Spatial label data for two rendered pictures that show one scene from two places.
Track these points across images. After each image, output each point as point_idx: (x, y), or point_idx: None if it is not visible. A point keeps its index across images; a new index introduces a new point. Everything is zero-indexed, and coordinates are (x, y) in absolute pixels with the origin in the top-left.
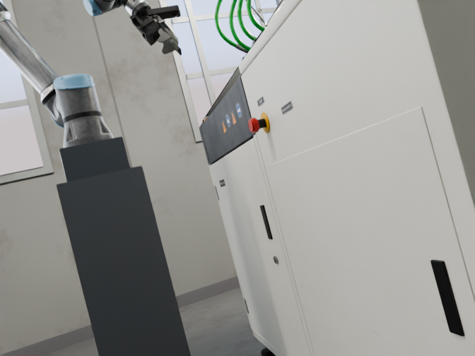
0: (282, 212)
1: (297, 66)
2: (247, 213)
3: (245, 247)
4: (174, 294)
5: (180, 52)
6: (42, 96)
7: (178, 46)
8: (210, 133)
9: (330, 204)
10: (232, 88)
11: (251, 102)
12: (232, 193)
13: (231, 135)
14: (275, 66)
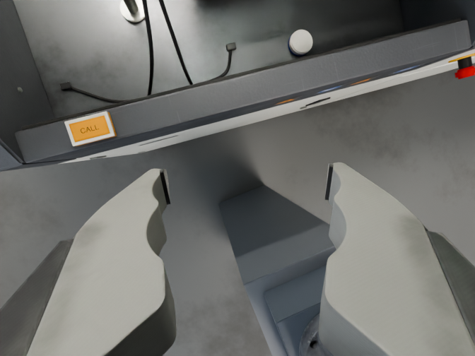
0: (374, 86)
1: None
2: (254, 117)
3: (202, 133)
4: (291, 201)
5: (166, 176)
6: None
7: (152, 188)
8: (149, 135)
9: None
10: (436, 57)
11: (467, 53)
12: (210, 127)
13: (312, 95)
14: None
